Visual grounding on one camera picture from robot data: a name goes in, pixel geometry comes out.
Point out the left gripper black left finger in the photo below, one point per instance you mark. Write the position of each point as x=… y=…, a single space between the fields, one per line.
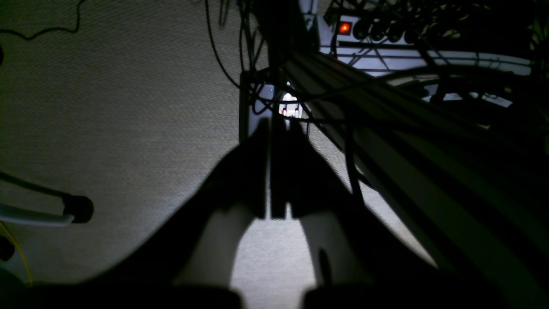
x=198 y=244

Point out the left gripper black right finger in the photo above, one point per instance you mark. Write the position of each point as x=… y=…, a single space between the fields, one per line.
x=348 y=244

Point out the white power strip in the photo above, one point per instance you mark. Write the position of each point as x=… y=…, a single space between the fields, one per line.
x=449 y=38

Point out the aluminium table frame rail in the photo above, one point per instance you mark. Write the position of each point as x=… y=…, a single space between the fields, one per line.
x=477 y=201

